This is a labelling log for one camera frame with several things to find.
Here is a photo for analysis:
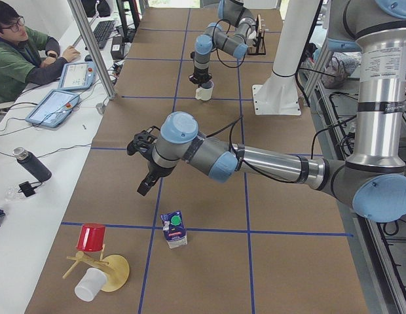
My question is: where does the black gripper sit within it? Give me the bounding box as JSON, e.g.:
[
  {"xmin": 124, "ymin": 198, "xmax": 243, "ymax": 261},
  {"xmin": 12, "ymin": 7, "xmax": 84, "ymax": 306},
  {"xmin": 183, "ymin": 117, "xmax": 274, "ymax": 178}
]
[
  {"xmin": 126, "ymin": 130, "xmax": 172, "ymax": 196},
  {"xmin": 189, "ymin": 73, "xmax": 212, "ymax": 86}
]

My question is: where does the white mug purple rim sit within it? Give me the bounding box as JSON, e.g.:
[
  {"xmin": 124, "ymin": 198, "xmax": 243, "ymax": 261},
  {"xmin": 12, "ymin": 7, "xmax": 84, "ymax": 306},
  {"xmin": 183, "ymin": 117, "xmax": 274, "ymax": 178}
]
[{"xmin": 195, "ymin": 80, "xmax": 213, "ymax": 101}]

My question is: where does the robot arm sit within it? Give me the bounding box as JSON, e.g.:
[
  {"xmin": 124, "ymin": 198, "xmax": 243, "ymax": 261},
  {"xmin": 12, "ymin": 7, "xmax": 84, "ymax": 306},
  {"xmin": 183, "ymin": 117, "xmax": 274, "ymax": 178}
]
[
  {"xmin": 127, "ymin": 1, "xmax": 406, "ymax": 222},
  {"xmin": 189, "ymin": 1, "xmax": 256, "ymax": 88}
]

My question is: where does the blue milk carton green cap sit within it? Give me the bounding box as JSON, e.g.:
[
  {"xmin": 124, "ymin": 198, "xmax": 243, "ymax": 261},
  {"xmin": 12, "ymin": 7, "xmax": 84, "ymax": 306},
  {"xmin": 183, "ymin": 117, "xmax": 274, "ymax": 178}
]
[{"xmin": 160, "ymin": 211, "xmax": 188, "ymax": 249}]

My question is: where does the red cup on mug tree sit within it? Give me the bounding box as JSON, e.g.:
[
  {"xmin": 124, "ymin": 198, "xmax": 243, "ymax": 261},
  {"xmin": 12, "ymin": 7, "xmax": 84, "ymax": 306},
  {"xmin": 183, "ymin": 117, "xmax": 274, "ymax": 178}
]
[{"xmin": 77, "ymin": 223, "xmax": 105, "ymax": 252}]

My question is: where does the white cup on mug tree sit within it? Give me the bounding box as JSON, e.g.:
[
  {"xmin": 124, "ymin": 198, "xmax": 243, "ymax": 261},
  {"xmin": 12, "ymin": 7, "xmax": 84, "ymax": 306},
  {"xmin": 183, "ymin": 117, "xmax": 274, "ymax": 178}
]
[{"xmin": 74, "ymin": 268, "xmax": 107, "ymax": 302}]

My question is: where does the wooden mug tree stand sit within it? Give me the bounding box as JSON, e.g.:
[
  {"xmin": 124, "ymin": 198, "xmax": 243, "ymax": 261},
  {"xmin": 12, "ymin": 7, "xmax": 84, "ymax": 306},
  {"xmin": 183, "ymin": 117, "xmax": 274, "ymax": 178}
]
[{"xmin": 62, "ymin": 244, "xmax": 130, "ymax": 292}]

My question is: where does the black keyboard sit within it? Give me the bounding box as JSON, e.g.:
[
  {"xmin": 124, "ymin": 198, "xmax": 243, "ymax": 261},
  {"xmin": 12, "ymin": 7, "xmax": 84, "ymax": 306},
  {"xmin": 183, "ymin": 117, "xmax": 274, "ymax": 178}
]
[{"xmin": 93, "ymin": 20, "xmax": 115, "ymax": 50}]

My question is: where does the teach pendant near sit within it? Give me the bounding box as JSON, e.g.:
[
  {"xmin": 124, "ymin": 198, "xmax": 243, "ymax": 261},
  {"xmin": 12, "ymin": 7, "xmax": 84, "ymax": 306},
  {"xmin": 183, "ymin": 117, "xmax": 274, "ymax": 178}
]
[{"xmin": 25, "ymin": 89, "xmax": 79, "ymax": 128}]

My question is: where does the teach pendant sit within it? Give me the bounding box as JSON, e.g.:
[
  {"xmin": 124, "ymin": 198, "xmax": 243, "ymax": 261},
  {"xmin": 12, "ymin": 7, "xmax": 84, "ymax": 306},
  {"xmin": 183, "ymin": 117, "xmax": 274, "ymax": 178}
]
[
  {"xmin": 25, "ymin": 89, "xmax": 79, "ymax": 128},
  {"xmin": 58, "ymin": 61, "xmax": 96, "ymax": 91}
]

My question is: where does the teach pendant far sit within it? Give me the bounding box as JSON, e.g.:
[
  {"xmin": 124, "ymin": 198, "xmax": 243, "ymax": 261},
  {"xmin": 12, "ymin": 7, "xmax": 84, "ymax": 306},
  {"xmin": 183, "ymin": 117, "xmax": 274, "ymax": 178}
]
[{"xmin": 58, "ymin": 61, "xmax": 96, "ymax": 91}]

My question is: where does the black binder clip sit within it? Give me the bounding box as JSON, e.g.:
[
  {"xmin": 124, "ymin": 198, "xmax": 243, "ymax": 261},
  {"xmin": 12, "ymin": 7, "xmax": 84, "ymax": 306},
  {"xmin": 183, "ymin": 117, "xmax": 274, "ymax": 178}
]
[{"xmin": 19, "ymin": 181, "xmax": 35, "ymax": 197}]

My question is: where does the black water bottle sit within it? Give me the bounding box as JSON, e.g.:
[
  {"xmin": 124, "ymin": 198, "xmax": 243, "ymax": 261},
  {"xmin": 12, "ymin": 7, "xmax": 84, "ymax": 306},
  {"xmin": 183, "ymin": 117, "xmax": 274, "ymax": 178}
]
[{"xmin": 12, "ymin": 147, "xmax": 52, "ymax": 182}]

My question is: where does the person in green shirt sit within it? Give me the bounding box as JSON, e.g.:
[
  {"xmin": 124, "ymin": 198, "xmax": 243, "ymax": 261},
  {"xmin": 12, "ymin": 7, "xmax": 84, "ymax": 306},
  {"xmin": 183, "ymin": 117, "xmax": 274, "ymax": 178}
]
[{"xmin": 0, "ymin": 1, "xmax": 80, "ymax": 103}]

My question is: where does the black wire cup rack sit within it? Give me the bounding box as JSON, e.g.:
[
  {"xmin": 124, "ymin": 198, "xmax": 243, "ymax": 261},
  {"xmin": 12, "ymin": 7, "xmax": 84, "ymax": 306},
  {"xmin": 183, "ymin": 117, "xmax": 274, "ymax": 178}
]
[{"xmin": 247, "ymin": 14, "xmax": 267, "ymax": 56}]

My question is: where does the white pedestal column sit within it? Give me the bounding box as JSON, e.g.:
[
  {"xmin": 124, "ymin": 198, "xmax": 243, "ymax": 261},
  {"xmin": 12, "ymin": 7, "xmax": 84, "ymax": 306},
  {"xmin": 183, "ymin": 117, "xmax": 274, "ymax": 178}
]
[{"xmin": 253, "ymin": 0, "xmax": 322, "ymax": 116}]

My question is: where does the aluminium frame post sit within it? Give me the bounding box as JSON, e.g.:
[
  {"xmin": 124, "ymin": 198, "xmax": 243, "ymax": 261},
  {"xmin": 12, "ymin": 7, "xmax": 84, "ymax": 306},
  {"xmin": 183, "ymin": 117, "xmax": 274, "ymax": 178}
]
[{"xmin": 67, "ymin": 0, "xmax": 116, "ymax": 100}]

